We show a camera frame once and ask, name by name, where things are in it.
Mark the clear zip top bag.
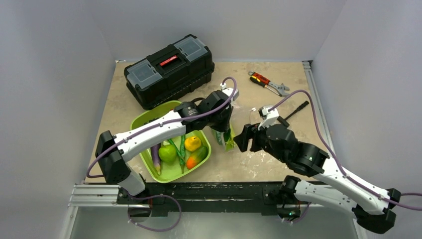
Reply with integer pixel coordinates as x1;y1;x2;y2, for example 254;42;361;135
211;103;261;152

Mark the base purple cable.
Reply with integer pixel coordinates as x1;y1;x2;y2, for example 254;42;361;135
282;203;312;225
122;189;183;232

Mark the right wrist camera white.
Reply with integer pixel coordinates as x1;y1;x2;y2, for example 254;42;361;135
258;105;279;130

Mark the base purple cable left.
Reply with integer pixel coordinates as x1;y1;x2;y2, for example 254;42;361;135
122;189;183;232

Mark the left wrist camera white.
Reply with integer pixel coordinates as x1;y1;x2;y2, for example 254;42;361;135
220;83;239;102

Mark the green plastic tray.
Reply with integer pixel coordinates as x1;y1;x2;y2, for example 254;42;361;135
130;101;211;183

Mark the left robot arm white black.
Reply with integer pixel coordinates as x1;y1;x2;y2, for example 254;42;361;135
95;88;239;204

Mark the aluminium table frame rail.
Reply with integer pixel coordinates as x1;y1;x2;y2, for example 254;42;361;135
68;184;118;207

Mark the toy green chili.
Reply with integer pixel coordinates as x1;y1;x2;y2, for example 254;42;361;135
168;135;186;174

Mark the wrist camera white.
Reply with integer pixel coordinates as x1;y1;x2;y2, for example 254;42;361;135
220;83;239;102
258;105;279;130

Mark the toy yellow lemon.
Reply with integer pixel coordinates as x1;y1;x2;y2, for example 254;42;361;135
184;136;202;152

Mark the toy green apple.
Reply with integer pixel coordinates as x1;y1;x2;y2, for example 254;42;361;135
158;144;178;164

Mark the black toolbox red handle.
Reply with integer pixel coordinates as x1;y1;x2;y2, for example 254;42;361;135
123;34;215;110

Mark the black hammer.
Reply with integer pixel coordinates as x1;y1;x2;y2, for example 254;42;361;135
277;101;310;128

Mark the toy purple eggplant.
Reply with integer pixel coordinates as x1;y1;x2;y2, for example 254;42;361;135
150;143;161;175

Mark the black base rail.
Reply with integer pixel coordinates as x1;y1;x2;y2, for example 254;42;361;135
116;182;306;218

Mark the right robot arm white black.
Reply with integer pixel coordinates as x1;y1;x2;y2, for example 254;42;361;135
234;124;401;234

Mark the toy mango orange green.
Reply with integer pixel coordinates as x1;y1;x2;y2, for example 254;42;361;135
186;146;209;170

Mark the toy bok choy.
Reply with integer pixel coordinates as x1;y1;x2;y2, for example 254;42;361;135
211;129;236;152

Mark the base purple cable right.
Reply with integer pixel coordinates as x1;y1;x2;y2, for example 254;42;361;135
282;203;312;225

